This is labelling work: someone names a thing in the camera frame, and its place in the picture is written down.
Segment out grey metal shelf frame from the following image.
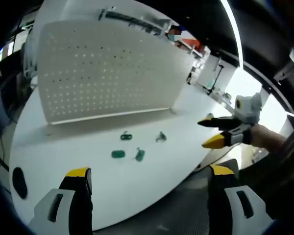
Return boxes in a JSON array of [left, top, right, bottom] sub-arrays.
[[97, 6, 173, 35]]

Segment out plain green mounting plate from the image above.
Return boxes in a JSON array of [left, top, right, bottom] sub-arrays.
[[111, 149, 126, 160]]

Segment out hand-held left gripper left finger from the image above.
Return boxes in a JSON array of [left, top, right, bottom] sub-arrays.
[[29, 167, 94, 235]]

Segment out black oval table grommet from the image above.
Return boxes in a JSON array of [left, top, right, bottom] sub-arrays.
[[12, 166, 28, 200]]

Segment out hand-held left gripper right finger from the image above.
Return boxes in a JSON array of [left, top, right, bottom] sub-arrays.
[[207, 164, 272, 235]]

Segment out white ceiling light strip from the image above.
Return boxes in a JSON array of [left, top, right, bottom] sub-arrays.
[[220, 0, 245, 70]]

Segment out person's dark clothing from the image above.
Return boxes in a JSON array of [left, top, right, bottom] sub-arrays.
[[239, 96, 294, 221]]

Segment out grey hook assembly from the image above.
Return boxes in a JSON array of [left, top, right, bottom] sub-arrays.
[[155, 131, 168, 143]]

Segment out white perforated pegboard panel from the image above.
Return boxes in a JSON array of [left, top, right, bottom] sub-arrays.
[[37, 20, 187, 126]]

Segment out orange background object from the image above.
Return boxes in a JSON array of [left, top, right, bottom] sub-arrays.
[[180, 37, 201, 49]]

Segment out black floor stand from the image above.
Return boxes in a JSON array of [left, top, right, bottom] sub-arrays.
[[205, 55, 224, 95]]

